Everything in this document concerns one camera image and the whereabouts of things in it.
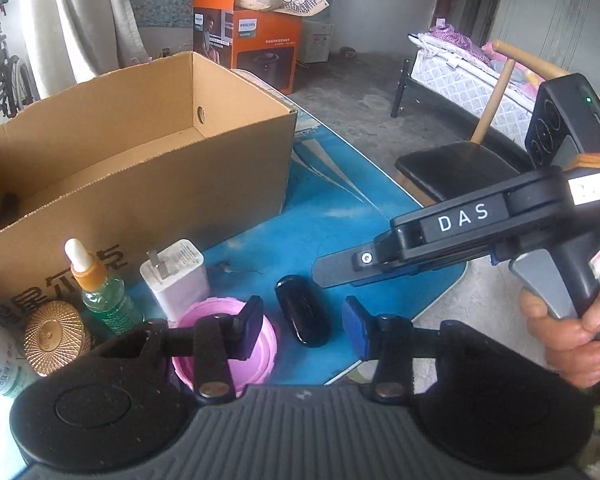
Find bed with white mattress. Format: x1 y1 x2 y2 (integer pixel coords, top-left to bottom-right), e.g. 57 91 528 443
390 20 546 146

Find green dropper bottle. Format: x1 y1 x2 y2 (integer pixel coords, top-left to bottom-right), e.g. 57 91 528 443
64 238 145 337

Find white charger plug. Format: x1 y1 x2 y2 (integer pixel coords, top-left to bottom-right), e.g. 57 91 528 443
140 239 212 322

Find person's right hand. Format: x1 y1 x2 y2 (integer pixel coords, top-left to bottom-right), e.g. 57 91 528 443
520 287 600 391

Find white plastic jar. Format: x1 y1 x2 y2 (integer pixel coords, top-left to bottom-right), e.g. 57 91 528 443
0 310 38 398

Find black oval mouse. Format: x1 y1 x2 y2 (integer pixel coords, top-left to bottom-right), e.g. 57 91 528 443
275 275 333 348

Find brown cardboard box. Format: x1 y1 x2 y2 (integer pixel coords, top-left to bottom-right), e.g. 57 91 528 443
0 51 299 341

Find grey curtain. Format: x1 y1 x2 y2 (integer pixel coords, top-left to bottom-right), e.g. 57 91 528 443
22 0 151 91

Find grey panelled door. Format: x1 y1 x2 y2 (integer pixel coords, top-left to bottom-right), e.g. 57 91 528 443
480 0 600 86

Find grey wheelchair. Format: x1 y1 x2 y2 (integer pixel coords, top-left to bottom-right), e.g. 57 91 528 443
0 0 36 136

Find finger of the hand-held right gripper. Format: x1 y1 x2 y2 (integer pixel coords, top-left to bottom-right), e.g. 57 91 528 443
312 242 421 288

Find wooden chair black seat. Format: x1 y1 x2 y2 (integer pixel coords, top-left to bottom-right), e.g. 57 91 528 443
395 40 581 208

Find pink folded clothes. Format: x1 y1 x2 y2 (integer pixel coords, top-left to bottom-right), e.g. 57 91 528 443
420 20 488 61

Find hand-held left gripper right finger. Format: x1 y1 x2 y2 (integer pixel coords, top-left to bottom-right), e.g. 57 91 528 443
344 296 486 403

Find orange appliance box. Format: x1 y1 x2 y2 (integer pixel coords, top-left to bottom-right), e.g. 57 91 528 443
192 0 302 95

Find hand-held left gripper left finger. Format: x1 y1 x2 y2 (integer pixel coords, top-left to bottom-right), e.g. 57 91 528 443
92 296 266 403

